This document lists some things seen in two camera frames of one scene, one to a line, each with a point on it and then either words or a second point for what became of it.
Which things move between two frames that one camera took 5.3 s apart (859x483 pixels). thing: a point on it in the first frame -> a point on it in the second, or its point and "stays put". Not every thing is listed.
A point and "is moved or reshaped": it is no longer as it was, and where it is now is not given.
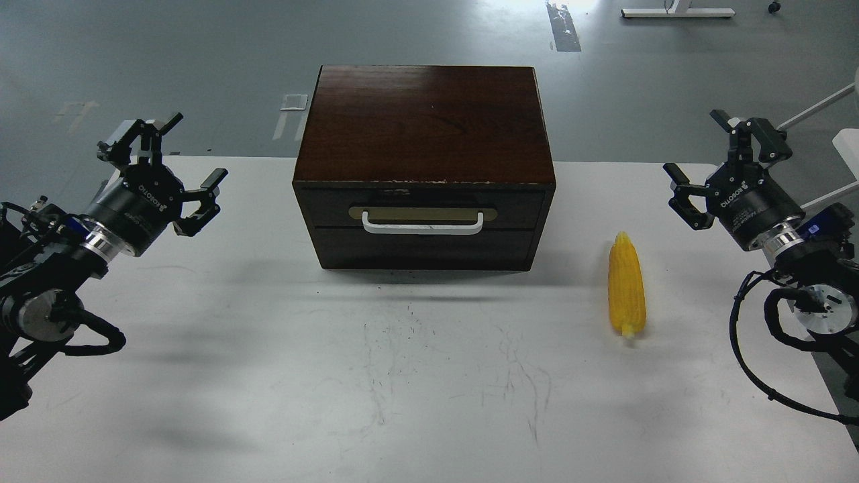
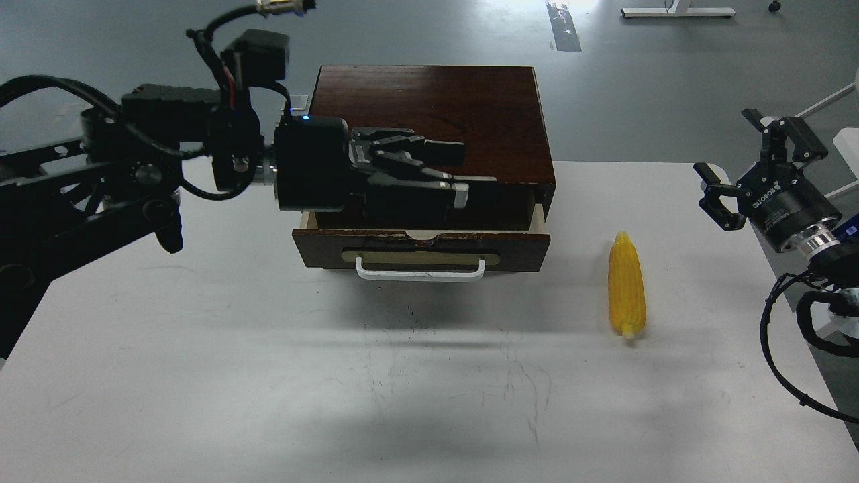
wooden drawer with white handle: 423,210 is moved or reshaped
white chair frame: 845,140 stays put
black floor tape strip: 563,29 stays put
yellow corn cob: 627,288 stays put
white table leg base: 678,9 stays put
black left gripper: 140,204 -> 312,169
